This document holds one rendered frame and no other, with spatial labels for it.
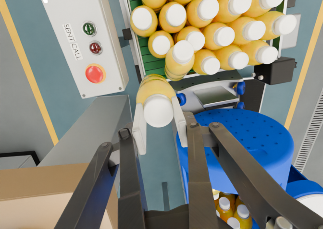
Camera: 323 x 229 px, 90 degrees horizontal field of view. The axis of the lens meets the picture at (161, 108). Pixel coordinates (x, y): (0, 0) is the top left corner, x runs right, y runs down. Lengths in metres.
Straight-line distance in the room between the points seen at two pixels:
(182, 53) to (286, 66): 0.36
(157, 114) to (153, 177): 1.96
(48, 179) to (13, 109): 1.45
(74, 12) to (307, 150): 2.63
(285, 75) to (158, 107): 0.47
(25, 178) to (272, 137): 0.73
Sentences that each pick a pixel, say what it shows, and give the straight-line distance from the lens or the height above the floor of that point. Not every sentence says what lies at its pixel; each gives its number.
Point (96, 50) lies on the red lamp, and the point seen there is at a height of 1.11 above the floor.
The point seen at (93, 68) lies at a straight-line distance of 0.37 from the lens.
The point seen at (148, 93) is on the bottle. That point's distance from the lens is 0.23.
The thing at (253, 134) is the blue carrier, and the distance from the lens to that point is 0.47.
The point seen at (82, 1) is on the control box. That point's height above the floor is 1.10.
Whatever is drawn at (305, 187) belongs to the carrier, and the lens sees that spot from 1.00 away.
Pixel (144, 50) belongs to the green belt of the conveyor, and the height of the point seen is 0.90.
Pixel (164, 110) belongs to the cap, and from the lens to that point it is 0.20.
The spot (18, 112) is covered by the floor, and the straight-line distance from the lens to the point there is 2.04.
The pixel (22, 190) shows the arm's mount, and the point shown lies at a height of 1.10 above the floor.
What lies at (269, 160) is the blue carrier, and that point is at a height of 1.21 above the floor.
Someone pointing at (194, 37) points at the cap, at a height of 1.08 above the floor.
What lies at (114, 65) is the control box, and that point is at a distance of 0.37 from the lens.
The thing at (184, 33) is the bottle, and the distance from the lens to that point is 0.42.
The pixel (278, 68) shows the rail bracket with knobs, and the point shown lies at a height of 1.00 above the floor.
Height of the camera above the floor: 1.46
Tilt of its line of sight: 66 degrees down
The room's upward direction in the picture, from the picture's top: 172 degrees clockwise
